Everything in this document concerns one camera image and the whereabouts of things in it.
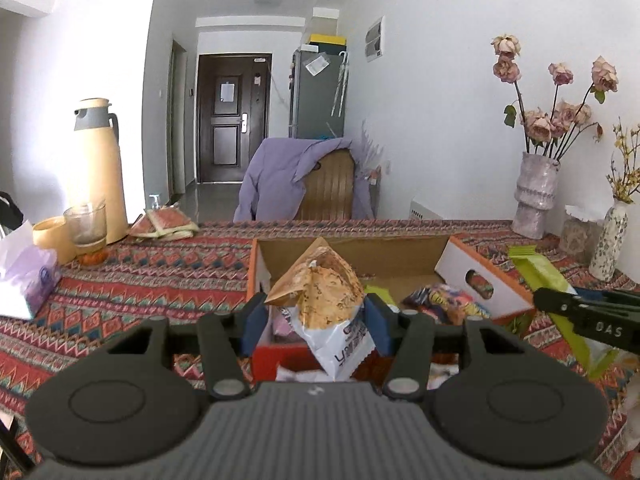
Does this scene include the grey refrigerator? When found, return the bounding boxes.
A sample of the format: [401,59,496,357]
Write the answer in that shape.
[288,49,347,140]

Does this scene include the purple tissue pack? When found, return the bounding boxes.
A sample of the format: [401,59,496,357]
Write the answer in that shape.
[0,221,61,320]

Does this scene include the floral white vase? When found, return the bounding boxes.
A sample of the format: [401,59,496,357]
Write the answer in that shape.
[589,200,628,282]

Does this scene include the clear jar with lid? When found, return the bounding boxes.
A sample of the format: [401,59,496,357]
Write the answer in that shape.
[559,205,604,266]

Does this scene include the pink textured vase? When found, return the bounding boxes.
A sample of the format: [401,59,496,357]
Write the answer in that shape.
[512,153,561,240]

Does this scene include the purple jacket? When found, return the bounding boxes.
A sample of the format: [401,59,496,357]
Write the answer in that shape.
[233,138,374,222]

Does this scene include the wooden chair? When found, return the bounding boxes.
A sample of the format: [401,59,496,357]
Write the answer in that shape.
[295,150,355,220]

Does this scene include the glass cup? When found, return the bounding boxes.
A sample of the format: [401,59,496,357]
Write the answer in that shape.
[63,200,108,266]

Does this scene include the folded red cloth coasters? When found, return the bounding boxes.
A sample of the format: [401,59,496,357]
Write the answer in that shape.
[129,206,200,240]

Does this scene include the dark brown door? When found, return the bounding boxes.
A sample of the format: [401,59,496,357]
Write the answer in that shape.
[196,53,272,183]

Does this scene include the beige thermos jug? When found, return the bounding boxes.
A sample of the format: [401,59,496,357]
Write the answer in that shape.
[72,98,129,244]

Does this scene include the patterned red tablecloth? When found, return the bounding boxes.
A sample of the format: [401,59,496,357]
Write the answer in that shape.
[1,220,639,479]

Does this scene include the green white snack pouch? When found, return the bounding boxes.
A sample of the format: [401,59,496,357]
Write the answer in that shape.
[508,245,618,379]

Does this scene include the yellow dried flowers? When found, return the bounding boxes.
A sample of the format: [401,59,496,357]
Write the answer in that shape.
[606,122,640,204]

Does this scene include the orange cracker packet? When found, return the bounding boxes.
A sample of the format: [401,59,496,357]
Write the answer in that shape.
[266,237,374,382]

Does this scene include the dried pink roses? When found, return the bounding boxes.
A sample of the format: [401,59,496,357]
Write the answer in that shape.
[491,34,620,162]

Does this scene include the yellow round cup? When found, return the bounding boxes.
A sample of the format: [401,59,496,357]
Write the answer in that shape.
[32,216,76,264]

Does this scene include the red cardboard pumpkin box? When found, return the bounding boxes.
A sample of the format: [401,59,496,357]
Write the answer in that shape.
[247,235,535,386]

